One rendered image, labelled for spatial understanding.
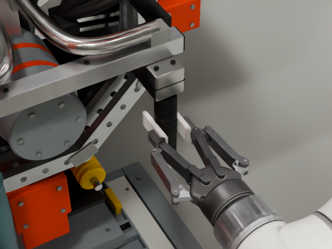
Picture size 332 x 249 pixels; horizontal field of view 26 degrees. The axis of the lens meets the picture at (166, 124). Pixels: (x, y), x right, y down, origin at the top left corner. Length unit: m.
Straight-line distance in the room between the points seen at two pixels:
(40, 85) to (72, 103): 0.12
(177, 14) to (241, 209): 0.46
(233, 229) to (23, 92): 0.34
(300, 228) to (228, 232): 0.10
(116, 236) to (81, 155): 0.40
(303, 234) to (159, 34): 0.34
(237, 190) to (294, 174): 1.21
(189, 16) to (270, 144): 1.02
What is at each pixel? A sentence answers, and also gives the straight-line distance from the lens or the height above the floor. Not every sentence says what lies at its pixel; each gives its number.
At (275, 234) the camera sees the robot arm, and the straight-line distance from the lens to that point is 0.95.
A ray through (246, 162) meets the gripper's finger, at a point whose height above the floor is 0.84.
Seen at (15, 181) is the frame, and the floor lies 0.60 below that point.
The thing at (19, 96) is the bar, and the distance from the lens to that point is 0.99.
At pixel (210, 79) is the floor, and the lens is 2.48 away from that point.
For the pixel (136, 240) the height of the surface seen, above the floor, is 0.15.
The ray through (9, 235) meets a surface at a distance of 1.29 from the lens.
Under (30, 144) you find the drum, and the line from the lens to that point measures 1.12.
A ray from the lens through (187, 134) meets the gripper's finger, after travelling 1.12.
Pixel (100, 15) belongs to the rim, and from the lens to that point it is 1.36.
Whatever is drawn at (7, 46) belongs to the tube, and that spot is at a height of 1.01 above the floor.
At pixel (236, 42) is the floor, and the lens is 2.64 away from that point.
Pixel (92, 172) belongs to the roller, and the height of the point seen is 0.53.
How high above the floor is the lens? 1.63
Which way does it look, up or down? 45 degrees down
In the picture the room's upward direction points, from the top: straight up
